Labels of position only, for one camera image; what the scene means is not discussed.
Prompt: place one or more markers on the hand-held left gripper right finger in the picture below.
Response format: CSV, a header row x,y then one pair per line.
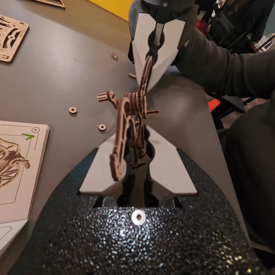
x,y
169,171

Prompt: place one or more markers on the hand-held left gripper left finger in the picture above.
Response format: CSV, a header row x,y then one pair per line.
x,y
96,171

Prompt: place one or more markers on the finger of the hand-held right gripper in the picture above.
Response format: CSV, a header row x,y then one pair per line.
x,y
171,38
140,32

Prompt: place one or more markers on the wooden bicycle model frame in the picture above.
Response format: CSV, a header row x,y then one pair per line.
x,y
120,133

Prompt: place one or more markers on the assembly instruction booklet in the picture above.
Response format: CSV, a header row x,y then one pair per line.
x,y
17,193

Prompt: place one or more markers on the person's right forearm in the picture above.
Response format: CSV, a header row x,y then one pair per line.
x,y
214,68

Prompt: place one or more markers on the laser-cut wooden parts sheet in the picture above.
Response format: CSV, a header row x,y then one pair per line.
x,y
62,4
20,40

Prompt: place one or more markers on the small wooden peg piece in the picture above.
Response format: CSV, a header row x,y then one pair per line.
x,y
132,75
114,55

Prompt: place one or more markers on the yellow plastic bin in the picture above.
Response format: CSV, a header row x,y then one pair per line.
x,y
111,6

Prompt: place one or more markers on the small round wooden washer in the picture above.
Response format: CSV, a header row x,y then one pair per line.
x,y
102,126
73,110

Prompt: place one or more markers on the small orange object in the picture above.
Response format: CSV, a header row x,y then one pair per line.
x,y
213,105

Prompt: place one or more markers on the person's dark clothed body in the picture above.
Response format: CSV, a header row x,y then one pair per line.
x,y
251,171

